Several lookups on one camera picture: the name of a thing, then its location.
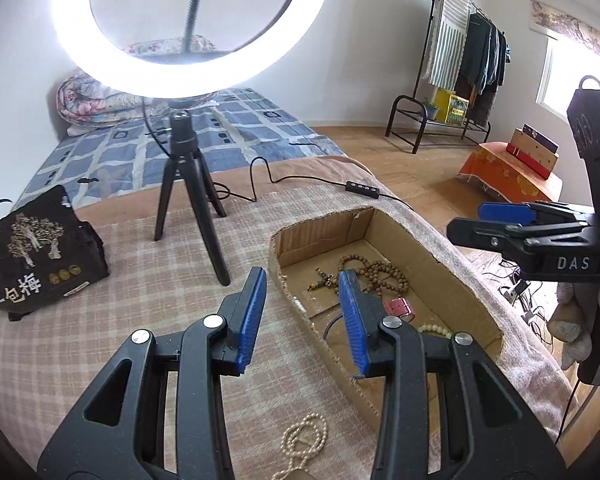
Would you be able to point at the bright window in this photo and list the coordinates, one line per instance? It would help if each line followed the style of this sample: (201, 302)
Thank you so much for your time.
(555, 80)

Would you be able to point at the striped hanging cloth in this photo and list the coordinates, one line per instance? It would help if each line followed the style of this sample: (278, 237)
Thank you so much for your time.
(447, 50)

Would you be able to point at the black mini tripod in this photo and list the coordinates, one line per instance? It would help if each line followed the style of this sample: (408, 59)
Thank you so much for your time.
(182, 150)

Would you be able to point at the cardboard box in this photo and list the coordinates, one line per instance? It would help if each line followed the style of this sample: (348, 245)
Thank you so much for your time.
(425, 265)

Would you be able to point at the yellow carton box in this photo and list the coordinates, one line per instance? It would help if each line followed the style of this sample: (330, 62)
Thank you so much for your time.
(452, 107)

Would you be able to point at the person's right hand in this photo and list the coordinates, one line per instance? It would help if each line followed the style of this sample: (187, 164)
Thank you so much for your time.
(572, 330)

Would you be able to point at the orange cloth covered table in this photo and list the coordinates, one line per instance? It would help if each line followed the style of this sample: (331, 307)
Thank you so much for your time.
(505, 175)

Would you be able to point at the dark hanging clothes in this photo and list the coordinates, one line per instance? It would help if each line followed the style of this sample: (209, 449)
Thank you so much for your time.
(480, 60)

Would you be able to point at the black metal clothes rack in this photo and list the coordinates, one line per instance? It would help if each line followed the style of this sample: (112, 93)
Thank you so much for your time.
(407, 98)

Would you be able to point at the floral curtain valance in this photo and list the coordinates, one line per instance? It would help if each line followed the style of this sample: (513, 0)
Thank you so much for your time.
(570, 25)

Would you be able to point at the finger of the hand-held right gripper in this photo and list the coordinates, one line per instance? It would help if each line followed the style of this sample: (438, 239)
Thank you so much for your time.
(505, 213)
(480, 232)

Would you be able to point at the folded floral quilt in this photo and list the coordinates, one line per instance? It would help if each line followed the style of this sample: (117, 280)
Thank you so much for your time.
(80, 105)

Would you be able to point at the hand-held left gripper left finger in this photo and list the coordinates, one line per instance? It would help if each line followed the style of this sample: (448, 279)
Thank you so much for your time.
(250, 320)

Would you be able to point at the floral pillow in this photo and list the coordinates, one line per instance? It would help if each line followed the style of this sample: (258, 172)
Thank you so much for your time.
(150, 47)

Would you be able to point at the tan gift box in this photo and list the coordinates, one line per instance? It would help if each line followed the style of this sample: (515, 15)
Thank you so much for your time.
(535, 155)

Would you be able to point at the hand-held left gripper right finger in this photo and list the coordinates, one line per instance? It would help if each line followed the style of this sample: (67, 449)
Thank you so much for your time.
(355, 320)

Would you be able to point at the blue patterned bed sheet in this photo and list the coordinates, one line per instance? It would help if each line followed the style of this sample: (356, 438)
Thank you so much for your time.
(130, 155)

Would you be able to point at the red flat box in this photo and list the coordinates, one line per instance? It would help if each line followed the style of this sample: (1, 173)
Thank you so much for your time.
(511, 151)

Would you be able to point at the black printed snack bag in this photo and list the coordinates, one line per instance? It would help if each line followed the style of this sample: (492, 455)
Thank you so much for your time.
(40, 270)

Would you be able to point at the small potted plant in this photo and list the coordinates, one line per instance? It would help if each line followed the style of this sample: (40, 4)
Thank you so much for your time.
(431, 110)

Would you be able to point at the dark blue flat box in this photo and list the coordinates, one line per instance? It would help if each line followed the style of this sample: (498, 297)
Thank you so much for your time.
(540, 135)

